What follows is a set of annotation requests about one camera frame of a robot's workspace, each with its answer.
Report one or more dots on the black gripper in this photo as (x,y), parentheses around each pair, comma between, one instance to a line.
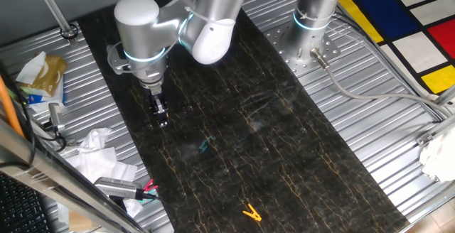
(156,99)

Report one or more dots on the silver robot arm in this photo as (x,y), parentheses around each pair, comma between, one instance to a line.
(142,30)

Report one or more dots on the colour block patterned cloth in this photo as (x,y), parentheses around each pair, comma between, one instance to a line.
(377,5)

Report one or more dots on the crumpled white tissue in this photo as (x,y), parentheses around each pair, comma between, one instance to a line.
(94,139)

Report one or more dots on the red plastic clip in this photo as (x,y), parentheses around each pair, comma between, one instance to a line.
(150,185)

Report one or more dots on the black marble pattern mat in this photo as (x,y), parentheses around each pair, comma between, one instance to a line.
(231,137)

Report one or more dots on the green plastic clip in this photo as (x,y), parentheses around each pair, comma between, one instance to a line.
(153,192)

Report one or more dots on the yellow tissue box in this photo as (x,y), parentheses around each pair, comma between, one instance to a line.
(49,75)

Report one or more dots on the blue white tissue pack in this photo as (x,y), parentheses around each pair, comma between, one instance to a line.
(39,99)

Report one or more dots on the white pulled tissue sheet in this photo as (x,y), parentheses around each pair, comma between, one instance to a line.
(32,69)

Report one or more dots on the orange clothespin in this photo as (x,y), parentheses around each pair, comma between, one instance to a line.
(253,214)

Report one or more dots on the black keyboard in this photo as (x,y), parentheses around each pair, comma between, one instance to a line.
(21,208)

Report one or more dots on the white cloth bundle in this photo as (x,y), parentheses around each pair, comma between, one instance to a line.
(439,155)

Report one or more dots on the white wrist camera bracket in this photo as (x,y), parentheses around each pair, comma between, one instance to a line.
(115,62)

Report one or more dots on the ribbed silver camera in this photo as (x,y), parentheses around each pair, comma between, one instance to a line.
(113,187)

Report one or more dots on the grey camera stand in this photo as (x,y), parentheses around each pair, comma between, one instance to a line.
(55,116)

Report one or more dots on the aluminium frame bar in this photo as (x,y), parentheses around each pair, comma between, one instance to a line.
(53,176)

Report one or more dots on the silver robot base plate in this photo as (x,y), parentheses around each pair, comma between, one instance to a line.
(275,37)

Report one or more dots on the silver camera stand pole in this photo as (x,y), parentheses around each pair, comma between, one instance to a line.
(49,4)

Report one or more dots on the aluminium profile with bracket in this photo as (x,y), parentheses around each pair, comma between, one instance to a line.
(424,139)

